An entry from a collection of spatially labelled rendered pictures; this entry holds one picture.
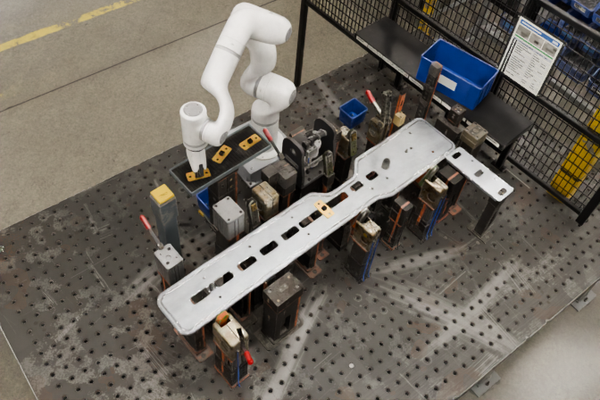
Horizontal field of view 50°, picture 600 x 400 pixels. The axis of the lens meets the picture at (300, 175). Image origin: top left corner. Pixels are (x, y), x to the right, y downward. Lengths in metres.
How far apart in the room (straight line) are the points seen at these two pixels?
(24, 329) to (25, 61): 2.40
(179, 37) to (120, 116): 0.81
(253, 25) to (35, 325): 1.38
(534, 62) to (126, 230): 1.83
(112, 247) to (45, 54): 2.20
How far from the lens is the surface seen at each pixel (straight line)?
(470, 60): 2.99
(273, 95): 2.58
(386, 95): 2.61
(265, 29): 2.23
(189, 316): 2.24
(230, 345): 2.13
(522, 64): 2.88
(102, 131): 4.11
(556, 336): 3.66
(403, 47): 3.13
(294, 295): 2.25
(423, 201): 2.66
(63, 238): 2.83
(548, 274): 2.94
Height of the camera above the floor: 3.02
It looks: 52 degrees down
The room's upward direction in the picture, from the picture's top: 7 degrees clockwise
